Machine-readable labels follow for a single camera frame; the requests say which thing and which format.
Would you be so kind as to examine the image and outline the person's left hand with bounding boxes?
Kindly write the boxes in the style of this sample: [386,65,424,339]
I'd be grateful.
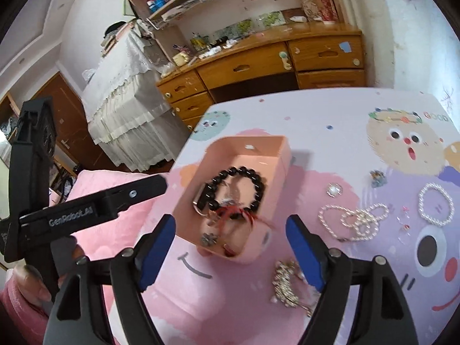
[12,264,53,303]

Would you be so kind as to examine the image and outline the pearl chain necklace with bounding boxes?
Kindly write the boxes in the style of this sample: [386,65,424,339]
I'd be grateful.
[318,203,390,243]

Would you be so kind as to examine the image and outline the red string bracelet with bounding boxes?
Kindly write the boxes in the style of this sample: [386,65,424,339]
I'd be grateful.
[212,204,278,231]

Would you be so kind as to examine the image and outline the cartoon printed tablecloth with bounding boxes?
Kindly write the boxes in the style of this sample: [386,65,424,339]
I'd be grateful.
[104,87,458,345]

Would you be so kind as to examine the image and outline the wooden desk with drawers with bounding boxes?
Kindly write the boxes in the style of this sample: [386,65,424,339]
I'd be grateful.
[156,28,367,131]

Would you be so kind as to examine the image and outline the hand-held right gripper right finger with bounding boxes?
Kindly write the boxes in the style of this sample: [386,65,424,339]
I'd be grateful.
[285,214,421,345]

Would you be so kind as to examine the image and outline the pearl bead bracelet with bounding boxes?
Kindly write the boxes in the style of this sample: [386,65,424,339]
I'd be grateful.
[418,183,454,227]

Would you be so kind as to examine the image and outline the person's left forearm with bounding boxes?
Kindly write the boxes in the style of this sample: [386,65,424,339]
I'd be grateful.
[0,277,54,345]

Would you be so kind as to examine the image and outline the white lace cloth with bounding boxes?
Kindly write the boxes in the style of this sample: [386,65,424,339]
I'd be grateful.
[81,29,188,173]

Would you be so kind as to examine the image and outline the red patterned box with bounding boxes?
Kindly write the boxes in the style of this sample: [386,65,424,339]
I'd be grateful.
[301,0,340,25]

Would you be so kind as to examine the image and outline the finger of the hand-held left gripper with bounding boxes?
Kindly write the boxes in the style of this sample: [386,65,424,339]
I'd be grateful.
[104,174,168,220]

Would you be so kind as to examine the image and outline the black bead bracelet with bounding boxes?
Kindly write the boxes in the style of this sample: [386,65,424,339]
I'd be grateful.
[196,166,266,221]

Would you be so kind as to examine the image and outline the pink cardboard box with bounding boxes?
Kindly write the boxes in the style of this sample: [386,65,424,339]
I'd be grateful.
[172,135,292,266]

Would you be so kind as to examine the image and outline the stack of books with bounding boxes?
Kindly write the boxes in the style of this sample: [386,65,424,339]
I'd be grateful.
[101,22,134,57]

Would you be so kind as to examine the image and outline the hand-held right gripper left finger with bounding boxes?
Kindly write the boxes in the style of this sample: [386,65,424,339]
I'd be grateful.
[43,214,177,345]

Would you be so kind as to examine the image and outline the silver rhinestone bracelet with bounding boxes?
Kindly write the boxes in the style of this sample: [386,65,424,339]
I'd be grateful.
[270,260,313,317]

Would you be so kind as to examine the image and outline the white wire rack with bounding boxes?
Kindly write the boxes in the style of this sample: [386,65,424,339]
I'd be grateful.
[147,0,247,30]

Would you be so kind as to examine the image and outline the brown wooden door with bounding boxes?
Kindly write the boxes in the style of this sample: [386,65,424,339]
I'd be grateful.
[32,74,110,175]

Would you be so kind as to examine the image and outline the clear crystal earrings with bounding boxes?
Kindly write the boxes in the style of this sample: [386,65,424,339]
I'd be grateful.
[396,206,413,237]

